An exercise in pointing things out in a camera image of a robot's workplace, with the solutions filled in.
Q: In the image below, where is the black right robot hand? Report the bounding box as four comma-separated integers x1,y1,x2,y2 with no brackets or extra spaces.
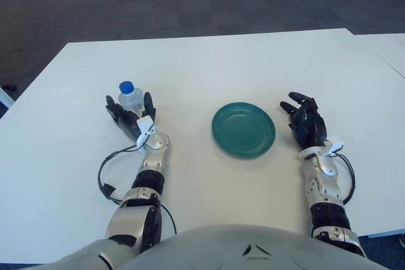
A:
278,91,328,151

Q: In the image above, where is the clear bottle with blue cap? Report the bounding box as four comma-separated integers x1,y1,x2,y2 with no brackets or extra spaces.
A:
117,80,144,116

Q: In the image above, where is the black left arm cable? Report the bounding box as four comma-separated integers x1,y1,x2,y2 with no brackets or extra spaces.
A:
97,142,178,236

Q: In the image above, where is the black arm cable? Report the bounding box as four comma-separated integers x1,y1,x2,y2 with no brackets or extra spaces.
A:
97,142,178,236
334,152,356,206

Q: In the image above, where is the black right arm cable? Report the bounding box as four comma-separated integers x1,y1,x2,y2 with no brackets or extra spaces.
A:
334,152,356,206

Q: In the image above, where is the grey robot torso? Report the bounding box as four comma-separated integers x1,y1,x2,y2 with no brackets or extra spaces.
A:
125,223,405,270

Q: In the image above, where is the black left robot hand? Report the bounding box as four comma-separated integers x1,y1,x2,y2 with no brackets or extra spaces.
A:
104,91,157,142

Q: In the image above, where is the white table leg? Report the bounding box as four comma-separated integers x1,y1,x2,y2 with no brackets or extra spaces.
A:
0,86,15,108

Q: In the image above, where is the green round plate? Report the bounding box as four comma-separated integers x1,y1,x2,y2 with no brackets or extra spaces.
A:
211,101,277,160

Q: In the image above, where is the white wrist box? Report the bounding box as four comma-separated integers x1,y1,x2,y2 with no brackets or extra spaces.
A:
322,137,346,157
135,116,157,149

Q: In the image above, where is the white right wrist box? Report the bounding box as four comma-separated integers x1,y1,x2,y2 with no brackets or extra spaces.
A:
322,137,346,157

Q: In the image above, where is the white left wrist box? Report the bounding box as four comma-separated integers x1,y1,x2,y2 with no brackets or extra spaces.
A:
135,116,157,149

